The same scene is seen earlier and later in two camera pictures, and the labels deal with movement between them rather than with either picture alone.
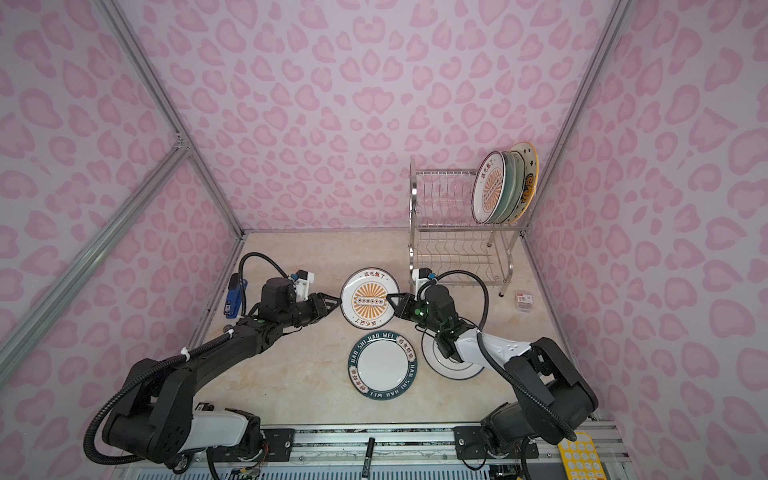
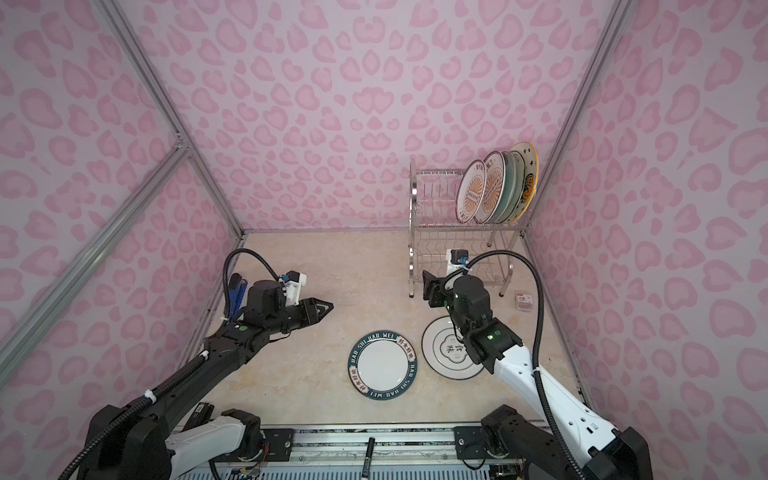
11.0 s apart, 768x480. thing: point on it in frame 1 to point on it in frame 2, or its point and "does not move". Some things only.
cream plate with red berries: [520, 182] does not move
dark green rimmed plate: [382, 365] does not move
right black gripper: [405, 308] to [433, 286]
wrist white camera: [420, 275] to [456, 259]
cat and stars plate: [531, 180] does not move
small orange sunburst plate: [365, 304] to [471, 192]
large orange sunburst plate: [488, 186] does not move
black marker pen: [368, 458] does not move
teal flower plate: [510, 185] does not move
